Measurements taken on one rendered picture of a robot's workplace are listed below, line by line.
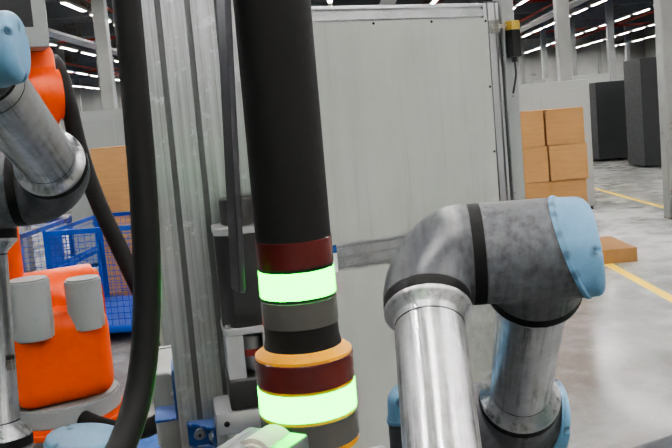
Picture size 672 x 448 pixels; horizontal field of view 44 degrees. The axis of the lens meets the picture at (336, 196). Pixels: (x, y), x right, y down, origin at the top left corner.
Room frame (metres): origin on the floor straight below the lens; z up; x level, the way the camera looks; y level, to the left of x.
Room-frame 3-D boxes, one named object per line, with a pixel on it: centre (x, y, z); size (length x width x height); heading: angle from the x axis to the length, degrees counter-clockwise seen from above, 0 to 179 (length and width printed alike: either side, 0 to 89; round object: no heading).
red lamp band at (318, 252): (0.36, 0.02, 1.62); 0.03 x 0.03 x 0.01
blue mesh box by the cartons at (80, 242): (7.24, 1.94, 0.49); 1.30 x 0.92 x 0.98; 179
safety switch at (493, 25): (2.60, -0.57, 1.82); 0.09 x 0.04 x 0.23; 116
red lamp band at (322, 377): (0.36, 0.02, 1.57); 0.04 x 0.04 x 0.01
